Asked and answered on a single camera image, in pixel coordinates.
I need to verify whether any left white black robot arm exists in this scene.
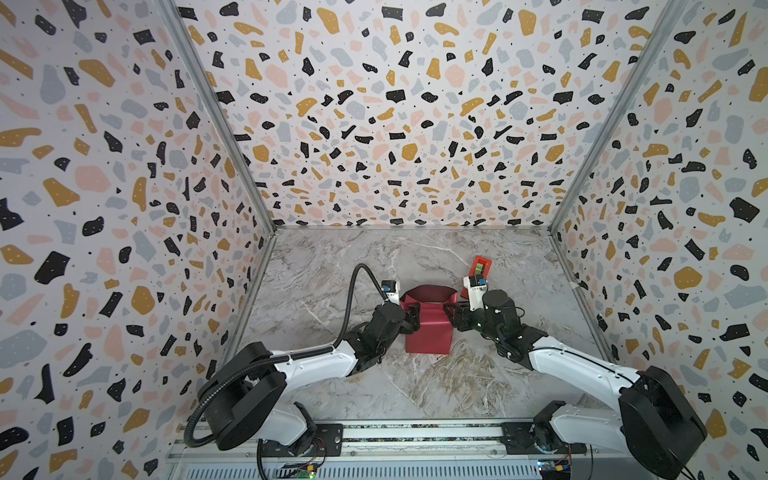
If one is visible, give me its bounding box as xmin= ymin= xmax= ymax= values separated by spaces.
xmin=198 ymin=301 xmax=420 ymax=456

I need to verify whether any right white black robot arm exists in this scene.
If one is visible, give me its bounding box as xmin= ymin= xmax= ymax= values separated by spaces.
xmin=443 ymin=286 xmax=707 ymax=479

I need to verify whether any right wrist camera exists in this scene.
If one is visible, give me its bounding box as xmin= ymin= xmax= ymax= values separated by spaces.
xmin=463 ymin=274 xmax=488 ymax=312

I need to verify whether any black corrugated cable conduit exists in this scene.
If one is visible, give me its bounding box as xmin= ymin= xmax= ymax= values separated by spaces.
xmin=182 ymin=263 xmax=388 ymax=449

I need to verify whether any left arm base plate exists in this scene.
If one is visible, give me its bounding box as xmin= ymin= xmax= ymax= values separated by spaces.
xmin=256 ymin=402 xmax=344 ymax=458

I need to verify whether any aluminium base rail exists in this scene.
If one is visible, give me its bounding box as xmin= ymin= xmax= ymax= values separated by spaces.
xmin=165 ymin=418 xmax=653 ymax=479

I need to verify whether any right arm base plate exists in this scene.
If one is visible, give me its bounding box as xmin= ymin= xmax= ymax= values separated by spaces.
xmin=500 ymin=400 xmax=587 ymax=455

